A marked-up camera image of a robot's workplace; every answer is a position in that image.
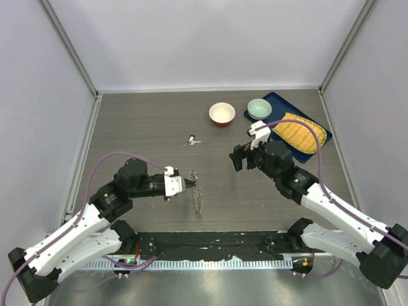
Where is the white slotted cable duct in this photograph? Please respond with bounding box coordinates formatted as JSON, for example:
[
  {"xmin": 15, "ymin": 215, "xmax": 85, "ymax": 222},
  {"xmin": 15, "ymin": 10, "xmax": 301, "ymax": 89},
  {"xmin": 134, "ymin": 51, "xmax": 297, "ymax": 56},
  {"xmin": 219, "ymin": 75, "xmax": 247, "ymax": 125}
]
[{"xmin": 80, "ymin": 256, "xmax": 293, "ymax": 271}]

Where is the yellow woven mat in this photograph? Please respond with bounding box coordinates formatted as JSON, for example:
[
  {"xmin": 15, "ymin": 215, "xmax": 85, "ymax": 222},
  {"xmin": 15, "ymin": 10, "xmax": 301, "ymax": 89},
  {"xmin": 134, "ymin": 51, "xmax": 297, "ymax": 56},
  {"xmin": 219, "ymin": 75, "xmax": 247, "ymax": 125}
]
[{"xmin": 272, "ymin": 112, "xmax": 328, "ymax": 154}]

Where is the light green bowl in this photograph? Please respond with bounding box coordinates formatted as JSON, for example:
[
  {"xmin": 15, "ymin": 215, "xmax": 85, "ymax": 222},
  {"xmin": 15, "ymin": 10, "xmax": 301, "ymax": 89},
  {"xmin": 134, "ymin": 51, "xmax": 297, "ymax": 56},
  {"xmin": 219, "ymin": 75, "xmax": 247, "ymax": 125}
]
[{"xmin": 247, "ymin": 98, "xmax": 272, "ymax": 120}]

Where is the red white bowl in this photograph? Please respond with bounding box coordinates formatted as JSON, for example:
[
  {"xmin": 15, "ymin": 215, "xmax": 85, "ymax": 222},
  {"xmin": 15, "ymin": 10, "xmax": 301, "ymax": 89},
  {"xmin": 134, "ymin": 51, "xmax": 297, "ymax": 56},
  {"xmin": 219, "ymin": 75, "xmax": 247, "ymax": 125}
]
[{"xmin": 208, "ymin": 102, "xmax": 236, "ymax": 127}]

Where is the blue tray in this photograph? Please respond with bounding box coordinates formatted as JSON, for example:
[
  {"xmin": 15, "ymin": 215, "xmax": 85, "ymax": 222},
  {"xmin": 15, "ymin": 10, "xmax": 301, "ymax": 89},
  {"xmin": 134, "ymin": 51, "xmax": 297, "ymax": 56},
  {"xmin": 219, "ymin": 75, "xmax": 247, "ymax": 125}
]
[{"xmin": 263, "ymin": 92, "xmax": 333, "ymax": 164}]

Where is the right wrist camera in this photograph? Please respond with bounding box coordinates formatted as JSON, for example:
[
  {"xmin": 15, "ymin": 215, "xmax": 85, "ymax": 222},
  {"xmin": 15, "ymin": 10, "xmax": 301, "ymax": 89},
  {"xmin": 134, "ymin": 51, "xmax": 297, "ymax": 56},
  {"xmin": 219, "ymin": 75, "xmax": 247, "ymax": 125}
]
[{"xmin": 247, "ymin": 120, "xmax": 271, "ymax": 150}]

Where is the metal key organizer disc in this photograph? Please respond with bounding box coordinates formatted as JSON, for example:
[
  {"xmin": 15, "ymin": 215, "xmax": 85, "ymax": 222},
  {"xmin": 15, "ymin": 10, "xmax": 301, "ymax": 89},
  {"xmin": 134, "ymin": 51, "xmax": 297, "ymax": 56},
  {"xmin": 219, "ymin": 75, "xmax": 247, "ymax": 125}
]
[{"xmin": 190, "ymin": 170, "xmax": 203, "ymax": 216}]

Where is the key with black-white tag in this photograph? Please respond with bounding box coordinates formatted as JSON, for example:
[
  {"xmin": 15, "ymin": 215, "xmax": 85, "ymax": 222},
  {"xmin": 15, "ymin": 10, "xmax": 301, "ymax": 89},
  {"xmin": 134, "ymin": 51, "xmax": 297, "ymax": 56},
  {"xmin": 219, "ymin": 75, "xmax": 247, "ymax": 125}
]
[{"xmin": 187, "ymin": 135, "xmax": 201, "ymax": 145}]

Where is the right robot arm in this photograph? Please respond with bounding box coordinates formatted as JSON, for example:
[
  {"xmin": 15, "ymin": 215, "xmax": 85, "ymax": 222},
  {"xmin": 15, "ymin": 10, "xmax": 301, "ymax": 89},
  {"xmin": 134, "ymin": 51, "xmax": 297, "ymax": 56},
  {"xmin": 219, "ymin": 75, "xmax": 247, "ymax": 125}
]
[{"xmin": 229, "ymin": 141, "xmax": 407, "ymax": 289}]

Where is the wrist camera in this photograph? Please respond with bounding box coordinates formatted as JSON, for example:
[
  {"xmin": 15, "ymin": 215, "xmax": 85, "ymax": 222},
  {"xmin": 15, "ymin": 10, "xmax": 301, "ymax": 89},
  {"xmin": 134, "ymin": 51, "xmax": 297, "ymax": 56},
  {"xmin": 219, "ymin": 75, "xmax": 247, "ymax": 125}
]
[
  {"xmin": 247, "ymin": 120, "xmax": 271, "ymax": 150},
  {"xmin": 163, "ymin": 166, "xmax": 186, "ymax": 201}
]

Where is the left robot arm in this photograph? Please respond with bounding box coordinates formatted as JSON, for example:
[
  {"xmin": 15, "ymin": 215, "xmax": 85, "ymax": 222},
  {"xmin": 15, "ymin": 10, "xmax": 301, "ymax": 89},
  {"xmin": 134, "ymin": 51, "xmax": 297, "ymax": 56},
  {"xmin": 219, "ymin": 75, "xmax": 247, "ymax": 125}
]
[{"xmin": 8, "ymin": 157, "xmax": 196, "ymax": 303}]

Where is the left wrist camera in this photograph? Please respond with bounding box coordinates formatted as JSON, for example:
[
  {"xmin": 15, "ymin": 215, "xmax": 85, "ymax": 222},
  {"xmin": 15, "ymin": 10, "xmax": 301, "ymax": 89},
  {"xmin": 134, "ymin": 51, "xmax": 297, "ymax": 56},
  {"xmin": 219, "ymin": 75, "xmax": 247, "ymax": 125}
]
[{"xmin": 163, "ymin": 166, "xmax": 186, "ymax": 201}]

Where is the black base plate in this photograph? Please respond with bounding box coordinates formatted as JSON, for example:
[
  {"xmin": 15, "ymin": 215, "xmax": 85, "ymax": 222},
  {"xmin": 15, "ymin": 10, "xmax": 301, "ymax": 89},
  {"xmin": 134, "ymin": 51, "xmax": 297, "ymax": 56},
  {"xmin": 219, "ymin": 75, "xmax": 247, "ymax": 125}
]
[{"xmin": 129, "ymin": 231, "xmax": 313, "ymax": 261}]

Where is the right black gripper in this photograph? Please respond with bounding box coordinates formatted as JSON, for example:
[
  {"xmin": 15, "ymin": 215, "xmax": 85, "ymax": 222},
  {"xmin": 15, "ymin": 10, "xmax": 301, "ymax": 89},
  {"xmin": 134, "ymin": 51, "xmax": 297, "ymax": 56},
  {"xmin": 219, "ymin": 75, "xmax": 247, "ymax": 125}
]
[{"xmin": 230, "ymin": 137, "xmax": 281, "ymax": 182}]

